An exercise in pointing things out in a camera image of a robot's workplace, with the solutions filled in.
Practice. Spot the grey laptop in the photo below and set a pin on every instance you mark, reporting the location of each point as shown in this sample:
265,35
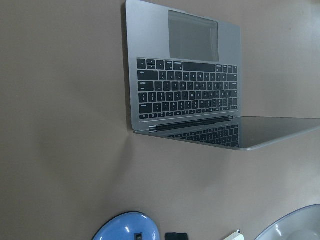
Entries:
185,81

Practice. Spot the blue desk lamp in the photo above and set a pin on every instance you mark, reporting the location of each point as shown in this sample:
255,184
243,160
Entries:
129,226

